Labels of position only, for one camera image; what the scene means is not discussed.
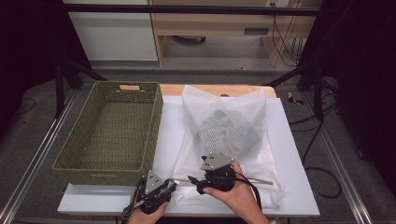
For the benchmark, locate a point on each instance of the yellow and black floor object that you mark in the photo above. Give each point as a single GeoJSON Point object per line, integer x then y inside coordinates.
{"type": "Point", "coordinates": [292, 98]}

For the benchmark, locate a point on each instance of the black metal stand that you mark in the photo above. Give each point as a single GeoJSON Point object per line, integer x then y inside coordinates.
{"type": "Point", "coordinates": [59, 90]}
{"type": "Point", "coordinates": [317, 90]}

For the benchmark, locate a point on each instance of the black object under desk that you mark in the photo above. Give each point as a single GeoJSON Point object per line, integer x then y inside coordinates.
{"type": "Point", "coordinates": [190, 39]}

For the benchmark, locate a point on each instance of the white mesh laundry bag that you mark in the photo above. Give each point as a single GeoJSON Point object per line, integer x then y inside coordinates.
{"type": "Point", "coordinates": [199, 105]}

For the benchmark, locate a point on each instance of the white cabinet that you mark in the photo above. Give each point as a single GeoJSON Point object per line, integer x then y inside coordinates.
{"type": "Point", "coordinates": [115, 37]}

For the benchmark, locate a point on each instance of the light wooden desk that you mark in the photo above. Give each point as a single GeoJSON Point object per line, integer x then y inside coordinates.
{"type": "Point", "coordinates": [211, 25]}

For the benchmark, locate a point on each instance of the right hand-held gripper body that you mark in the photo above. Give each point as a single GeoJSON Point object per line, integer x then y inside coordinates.
{"type": "Point", "coordinates": [218, 161]}

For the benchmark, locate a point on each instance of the light blue denim garment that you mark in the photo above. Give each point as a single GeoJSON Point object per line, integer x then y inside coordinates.
{"type": "Point", "coordinates": [227, 133]}

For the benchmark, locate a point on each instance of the green woven basket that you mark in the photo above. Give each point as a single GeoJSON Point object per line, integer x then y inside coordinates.
{"type": "Point", "coordinates": [124, 130]}

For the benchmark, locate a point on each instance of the black horizontal bar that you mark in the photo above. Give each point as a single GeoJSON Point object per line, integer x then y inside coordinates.
{"type": "Point", "coordinates": [186, 9]}

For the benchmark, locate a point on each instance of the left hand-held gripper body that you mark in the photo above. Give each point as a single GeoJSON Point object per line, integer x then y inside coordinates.
{"type": "Point", "coordinates": [153, 183]}

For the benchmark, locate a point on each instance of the person's left hand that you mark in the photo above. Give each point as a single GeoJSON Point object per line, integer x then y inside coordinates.
{"type": "Point", "coordinates": [144, 219]}

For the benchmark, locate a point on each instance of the person's right hand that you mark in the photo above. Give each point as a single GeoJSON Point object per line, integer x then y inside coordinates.
{"type": "Point", "coordinates": [241, 199]}

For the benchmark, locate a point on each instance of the white board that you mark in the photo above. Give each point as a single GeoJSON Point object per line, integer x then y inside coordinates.
{"type": "Point", "coordinates": [292, 155]}

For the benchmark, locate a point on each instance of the aluminium rail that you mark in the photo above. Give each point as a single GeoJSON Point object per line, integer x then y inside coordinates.
{"type": "Point", "coordinates": [342, 168]}
{"type": "Point", "coordinates": [34, 161]}

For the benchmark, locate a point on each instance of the dark curtain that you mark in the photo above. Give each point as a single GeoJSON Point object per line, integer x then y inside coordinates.
{"type": "Point", "coordinates": [28, 46]}
{"type": "Point", "coordinates": [367, 77]}

